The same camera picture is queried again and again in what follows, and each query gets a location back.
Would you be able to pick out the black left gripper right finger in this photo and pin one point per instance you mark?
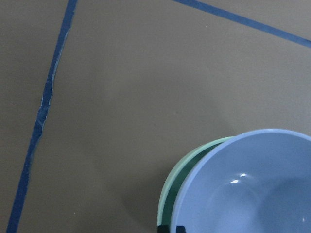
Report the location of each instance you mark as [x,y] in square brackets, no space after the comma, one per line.
[180,229]

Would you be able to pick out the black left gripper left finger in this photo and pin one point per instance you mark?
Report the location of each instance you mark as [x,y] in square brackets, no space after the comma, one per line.
[163,229]

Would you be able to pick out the blue bowl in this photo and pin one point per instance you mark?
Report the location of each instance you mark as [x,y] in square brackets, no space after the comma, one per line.
[256,182]

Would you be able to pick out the green bowl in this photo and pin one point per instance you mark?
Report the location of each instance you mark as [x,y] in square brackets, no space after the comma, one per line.
[177,176]

